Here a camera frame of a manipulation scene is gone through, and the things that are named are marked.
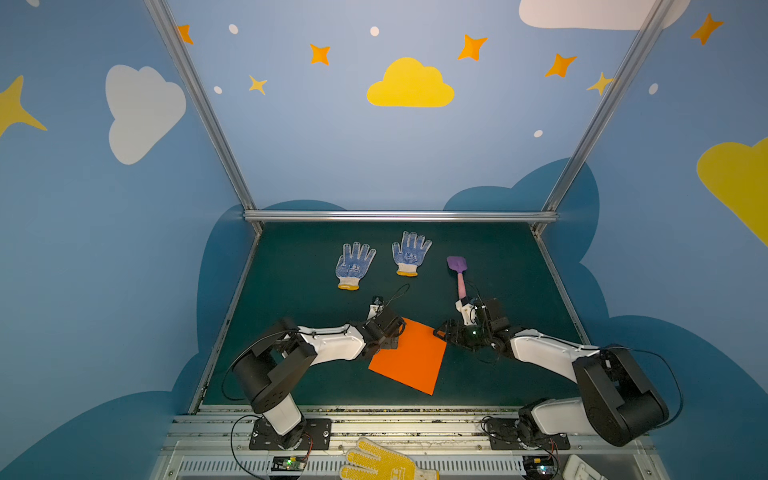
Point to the right green circuit board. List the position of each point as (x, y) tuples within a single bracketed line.
[(539, 468)]

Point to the left aluminium frame post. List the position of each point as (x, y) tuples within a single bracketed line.
[(165, 23)]

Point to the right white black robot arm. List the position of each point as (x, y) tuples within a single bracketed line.
[(617, 401)]

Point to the right aluminium frame post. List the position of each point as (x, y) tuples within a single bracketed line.
[(631, 64)]

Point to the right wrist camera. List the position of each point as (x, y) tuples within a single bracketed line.
[(467, 310)]

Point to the aluminium rear frame bar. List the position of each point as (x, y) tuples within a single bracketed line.
[(400, 216)]

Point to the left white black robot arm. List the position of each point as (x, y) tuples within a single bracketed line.
[(273, 365)]

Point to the aluminium frame post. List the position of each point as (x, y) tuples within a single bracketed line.
[(631, 64), (165, 23)]

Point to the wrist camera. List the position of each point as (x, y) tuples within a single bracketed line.
[(467, 310), (376, 307)]

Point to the right blue dotted work glove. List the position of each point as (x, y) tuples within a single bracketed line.
[(409, 253)]

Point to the orange square paper sheet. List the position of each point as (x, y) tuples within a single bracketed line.
[(417, 360)]

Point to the white plastic object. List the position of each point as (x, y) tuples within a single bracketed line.
[(578, 469)]

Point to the purple pink spatula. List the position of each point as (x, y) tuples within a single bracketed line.
[(458, 265)]

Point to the green circuit board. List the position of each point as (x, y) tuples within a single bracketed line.
[(539, 468), (287, 464)]

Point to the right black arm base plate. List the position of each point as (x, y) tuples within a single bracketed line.
[(510, 433)]

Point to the blue dotted work glove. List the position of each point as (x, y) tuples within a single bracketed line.
[(353, 264), (409, 253)]

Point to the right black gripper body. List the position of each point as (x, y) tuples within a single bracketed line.
[(466, 335)]

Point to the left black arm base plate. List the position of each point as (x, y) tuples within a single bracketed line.
[(308, 433)]

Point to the yellow dotted work glove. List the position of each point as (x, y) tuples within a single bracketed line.
[(369, 460)]

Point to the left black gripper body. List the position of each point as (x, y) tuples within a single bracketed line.
[(390, 327)]

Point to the left green circuit board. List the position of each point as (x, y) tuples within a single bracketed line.
[(287, 464)]

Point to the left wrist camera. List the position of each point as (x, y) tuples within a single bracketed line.
[(376, 307)]

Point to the left blue dotted work glove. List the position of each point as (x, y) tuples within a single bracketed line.
[(353, 264)]

